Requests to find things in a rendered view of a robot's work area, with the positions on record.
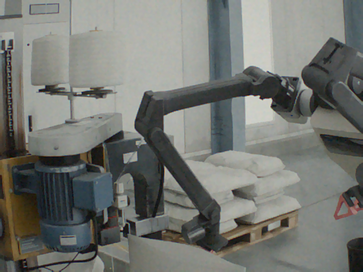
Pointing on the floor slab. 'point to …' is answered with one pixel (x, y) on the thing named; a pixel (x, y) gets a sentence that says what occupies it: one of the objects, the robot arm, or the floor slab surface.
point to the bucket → (355, 254)
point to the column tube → (15, 24)
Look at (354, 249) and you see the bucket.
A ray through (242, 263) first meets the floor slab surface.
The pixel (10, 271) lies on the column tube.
